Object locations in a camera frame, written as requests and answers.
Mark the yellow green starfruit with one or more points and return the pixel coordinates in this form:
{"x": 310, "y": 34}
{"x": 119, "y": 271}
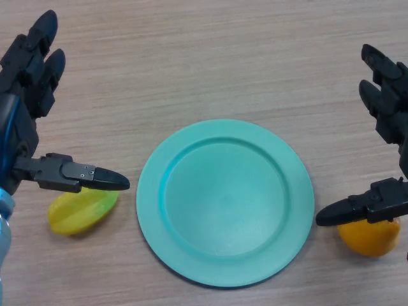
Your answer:
{"x": 76, "y": 213}

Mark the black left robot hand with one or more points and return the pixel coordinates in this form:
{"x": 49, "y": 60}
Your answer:
{"x": 22, "y": 105}

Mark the green round plastic plate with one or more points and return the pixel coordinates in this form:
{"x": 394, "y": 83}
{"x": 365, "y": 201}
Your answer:
{"x": 225, "y": 204}

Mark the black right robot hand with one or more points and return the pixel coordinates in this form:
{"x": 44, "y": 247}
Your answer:
{"x": 387, "y": 95}

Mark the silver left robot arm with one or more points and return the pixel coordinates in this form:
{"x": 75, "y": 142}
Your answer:
{"x": 4, "y": 229}

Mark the yellow orange pear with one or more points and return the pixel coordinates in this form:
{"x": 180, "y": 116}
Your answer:
{"x": 371, "y": 237}

